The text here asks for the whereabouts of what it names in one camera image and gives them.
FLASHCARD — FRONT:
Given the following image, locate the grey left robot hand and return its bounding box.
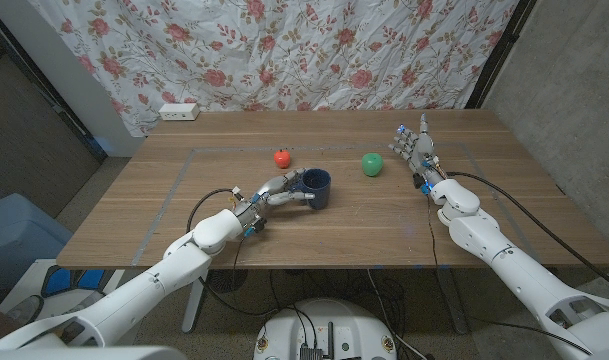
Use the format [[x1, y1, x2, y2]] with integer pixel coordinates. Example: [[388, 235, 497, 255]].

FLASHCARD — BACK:
[[232, 167, 318, 236]]

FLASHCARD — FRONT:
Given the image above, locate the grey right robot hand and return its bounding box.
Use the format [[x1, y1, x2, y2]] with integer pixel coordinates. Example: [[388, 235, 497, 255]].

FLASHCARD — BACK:
[[387, 112, 448, 194]]

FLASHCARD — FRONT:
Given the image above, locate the dark blue mug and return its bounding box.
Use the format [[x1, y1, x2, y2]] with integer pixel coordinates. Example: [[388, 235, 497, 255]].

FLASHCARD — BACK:
[[289, 168, 332, 211]]

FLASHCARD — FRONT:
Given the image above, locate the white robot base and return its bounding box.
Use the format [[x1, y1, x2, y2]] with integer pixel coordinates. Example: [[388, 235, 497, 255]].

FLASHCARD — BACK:
[[253, 298, 398, 360]]

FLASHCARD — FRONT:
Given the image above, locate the green toy apple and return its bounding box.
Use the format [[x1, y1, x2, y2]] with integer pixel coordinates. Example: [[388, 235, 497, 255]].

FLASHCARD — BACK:
[[361, 152, 385, 178]]

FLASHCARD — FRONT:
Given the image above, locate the black floor fan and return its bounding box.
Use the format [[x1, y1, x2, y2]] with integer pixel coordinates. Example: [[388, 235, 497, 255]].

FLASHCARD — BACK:
[[207, 269, 249, 294]]

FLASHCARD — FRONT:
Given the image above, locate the white power strip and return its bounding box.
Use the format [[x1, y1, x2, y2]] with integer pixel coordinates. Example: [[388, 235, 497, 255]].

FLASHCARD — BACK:
[[158, 102, 201, 122]]

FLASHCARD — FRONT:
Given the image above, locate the black backdrop pole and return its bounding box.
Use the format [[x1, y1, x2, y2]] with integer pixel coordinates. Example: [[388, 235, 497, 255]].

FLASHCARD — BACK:
[[464, 0, 538, 110]]

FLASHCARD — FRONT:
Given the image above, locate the floral fabric backdrop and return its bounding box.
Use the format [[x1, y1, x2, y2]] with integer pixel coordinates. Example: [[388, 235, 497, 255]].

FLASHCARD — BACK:
[[26, 0, 520, 139]]

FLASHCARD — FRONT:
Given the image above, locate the metal table leg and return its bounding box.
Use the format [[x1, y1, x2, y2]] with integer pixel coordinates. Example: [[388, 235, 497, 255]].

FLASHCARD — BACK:
[[435, 268, 470, 335], [181, 268, 210, 334]]

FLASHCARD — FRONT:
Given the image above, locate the grey sneaker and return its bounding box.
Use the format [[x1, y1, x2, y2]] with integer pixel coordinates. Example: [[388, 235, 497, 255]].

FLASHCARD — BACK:
[[6, 294, 45, 325], [38, 290, 108, 316]]

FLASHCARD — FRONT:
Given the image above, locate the white mat with blue shapes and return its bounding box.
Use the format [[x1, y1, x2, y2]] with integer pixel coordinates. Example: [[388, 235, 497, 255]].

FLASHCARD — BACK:
[[0, 258, 125, 321]]

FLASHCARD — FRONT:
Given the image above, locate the white robot torso cover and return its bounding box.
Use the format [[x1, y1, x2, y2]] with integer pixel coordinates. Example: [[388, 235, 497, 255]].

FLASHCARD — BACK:
[[0, 345, 188, 360]]

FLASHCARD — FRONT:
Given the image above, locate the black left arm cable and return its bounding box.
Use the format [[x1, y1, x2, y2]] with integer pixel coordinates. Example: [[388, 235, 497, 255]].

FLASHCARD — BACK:
[[186, 188, 285, 319]]

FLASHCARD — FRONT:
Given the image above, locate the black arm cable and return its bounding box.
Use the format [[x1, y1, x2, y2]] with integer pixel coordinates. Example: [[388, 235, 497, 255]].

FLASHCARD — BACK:
[[186, 188, 285, 319], [443, 171, 609, 296]]

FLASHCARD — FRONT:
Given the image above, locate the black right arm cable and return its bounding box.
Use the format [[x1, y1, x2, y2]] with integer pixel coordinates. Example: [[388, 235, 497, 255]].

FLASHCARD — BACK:
[[443, 171, 609, 296]]

